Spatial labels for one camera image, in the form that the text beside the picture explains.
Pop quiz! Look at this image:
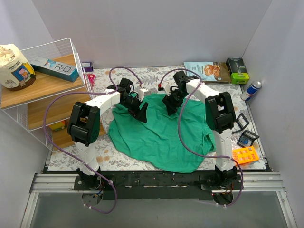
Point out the green garment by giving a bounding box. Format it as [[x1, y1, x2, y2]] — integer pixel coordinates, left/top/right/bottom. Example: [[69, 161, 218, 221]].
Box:
[[109, 94, 216, 173]]

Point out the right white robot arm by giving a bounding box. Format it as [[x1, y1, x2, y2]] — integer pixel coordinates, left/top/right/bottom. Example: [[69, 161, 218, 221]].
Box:
[[158, 68, 237, 189]]

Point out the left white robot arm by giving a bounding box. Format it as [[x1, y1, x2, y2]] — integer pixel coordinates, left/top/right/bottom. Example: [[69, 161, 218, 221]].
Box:
[[67, 78, 149, 190]]

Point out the pink box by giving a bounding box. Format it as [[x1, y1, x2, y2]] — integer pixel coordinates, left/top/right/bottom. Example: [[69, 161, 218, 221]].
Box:
[[87, 74, 96, 86]]

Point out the light blue snack bag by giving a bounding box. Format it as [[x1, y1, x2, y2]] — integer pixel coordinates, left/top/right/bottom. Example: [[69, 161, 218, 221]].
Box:
[[183, 62, 231, 83]]

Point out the floral table mat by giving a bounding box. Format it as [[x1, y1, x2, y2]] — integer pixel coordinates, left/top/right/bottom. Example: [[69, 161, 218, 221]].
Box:
[[47, 66, 266, 172]]

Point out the purple box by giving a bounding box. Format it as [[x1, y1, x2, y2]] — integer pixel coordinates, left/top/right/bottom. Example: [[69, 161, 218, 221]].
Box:
[[82, 62, 94, 72]]

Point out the green black box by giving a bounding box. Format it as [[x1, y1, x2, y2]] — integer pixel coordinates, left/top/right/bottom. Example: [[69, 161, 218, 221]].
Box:
[[226, 58, 249, 85]]

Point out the yellow box under shelf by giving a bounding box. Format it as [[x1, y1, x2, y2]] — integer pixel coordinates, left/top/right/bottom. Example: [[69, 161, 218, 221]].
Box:
[[49, 120, 66, 132]]

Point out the blue energy drink can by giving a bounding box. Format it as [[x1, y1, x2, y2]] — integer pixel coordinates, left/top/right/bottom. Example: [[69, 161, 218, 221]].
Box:
[[240, 81, 262, 101]]

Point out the white blue toothpaste box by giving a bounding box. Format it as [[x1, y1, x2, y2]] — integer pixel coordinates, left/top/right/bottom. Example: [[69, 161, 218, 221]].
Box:
[[30, 56, 79, 82]]

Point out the wooden shelf unit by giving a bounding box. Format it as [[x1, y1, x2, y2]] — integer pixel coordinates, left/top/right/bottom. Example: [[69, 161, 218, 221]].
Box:
[[0, 54, 106, 152]]

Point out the orange box right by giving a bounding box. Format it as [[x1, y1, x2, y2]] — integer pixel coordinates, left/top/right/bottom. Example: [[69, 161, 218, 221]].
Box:
[[232, 146, 259, 165]]

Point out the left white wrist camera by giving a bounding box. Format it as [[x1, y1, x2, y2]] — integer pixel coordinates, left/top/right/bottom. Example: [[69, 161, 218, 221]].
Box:
[[138, 88, 151, 101]]

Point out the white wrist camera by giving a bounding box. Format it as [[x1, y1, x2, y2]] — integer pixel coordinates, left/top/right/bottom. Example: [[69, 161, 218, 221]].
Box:
[[158, 82, 176, 96], [138, 88, 151, 101]]

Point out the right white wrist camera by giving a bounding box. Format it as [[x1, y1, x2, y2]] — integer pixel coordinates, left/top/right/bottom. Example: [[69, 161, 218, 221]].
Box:
[[158, 82, 176, 96]]

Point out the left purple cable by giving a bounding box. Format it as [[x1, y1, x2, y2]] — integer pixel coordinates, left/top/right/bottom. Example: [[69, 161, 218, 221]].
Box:
[[43, 67, 144, 214]]

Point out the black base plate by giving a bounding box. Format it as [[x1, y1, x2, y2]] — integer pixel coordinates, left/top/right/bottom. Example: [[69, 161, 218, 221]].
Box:
[[74, 171, 241, 200]]

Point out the white wire basket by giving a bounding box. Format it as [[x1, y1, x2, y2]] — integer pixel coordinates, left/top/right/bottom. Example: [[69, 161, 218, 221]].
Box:
[[0, 38, 95, 151]]

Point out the aluminium rail frame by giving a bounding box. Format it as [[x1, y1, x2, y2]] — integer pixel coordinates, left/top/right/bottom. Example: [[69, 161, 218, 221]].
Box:
[[21, 172, 297, 228]]

